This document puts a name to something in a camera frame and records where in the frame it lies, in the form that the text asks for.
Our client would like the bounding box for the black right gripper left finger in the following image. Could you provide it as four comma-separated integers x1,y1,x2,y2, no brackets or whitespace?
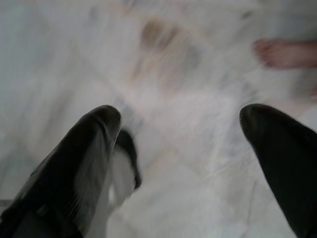
0,104,122,238

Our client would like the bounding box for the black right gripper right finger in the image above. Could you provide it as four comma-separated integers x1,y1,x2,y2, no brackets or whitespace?
239,103,317,238

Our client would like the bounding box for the person bare foot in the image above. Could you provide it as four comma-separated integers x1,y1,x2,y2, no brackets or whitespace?
252,39,317,71

